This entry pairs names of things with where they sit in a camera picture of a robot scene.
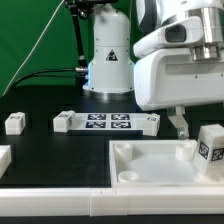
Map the white marker base plate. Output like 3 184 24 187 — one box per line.
71 113 147 130

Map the white front fence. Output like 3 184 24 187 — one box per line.
0 187 224 217

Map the white square tabletop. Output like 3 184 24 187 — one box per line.
109 140 224 188

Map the black cable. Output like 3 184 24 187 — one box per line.
11 67 88 89

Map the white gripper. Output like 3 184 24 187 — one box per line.
134 48 224 140

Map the white cable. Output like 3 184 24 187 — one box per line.
2 0 65 98

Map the white left fence piece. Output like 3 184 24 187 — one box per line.
0 145 12 178

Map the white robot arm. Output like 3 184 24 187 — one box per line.
83 0 224 139

